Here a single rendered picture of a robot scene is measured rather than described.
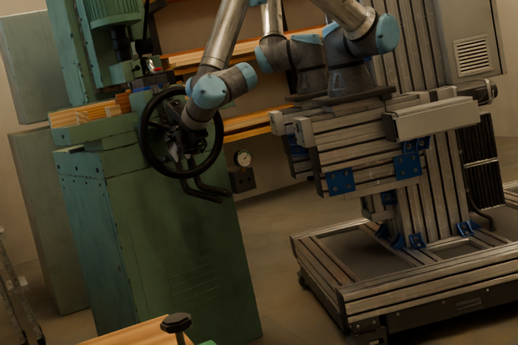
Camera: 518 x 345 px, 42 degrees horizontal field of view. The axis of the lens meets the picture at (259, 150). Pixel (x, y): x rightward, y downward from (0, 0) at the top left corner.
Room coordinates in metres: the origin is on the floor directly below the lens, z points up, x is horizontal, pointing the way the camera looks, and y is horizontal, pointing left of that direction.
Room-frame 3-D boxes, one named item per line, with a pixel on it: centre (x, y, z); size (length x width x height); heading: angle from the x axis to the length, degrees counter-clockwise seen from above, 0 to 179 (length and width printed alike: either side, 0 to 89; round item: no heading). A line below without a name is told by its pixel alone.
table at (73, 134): (2.32, 0.34, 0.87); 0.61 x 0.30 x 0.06; 120
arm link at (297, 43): (2.69, -0.26, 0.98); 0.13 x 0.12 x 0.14; 76
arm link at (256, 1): (2.58, -0.12, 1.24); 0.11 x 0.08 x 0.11; 76
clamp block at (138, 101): (2.24, 0.29, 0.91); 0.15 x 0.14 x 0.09; 120
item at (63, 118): (2.43, 0.40, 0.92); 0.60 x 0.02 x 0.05; 120
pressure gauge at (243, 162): (2.36, 0.06, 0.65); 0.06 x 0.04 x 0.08; 120
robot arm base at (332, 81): (2.20, -0.33, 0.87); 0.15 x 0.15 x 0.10
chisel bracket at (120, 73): (2.42, 0.40, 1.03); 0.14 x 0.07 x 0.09; 30
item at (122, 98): (2.35, 0.32, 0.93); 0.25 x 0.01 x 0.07; 120
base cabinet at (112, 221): (2.51, 0.46, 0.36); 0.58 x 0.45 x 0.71; 30
